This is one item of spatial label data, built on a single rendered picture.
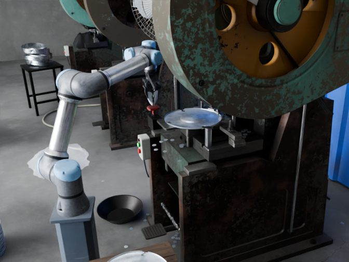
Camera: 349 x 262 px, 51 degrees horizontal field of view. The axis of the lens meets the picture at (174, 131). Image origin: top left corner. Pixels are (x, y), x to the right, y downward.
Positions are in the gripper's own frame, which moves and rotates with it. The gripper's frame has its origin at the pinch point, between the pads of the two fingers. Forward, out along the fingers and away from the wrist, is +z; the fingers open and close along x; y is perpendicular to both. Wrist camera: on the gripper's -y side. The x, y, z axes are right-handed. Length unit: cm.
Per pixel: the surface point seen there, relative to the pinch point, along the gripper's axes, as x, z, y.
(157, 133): 2.4, 13.5, -11.8
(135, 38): -19, -23, 98
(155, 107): -0.1, 1.7, -2.6
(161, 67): -47, 8, 118
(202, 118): -14.1, -1.1, -36.6
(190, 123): -5.9, -0.5, -39.7
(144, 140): 10.4, 16.1, -12.8
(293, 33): -36, -45, -73
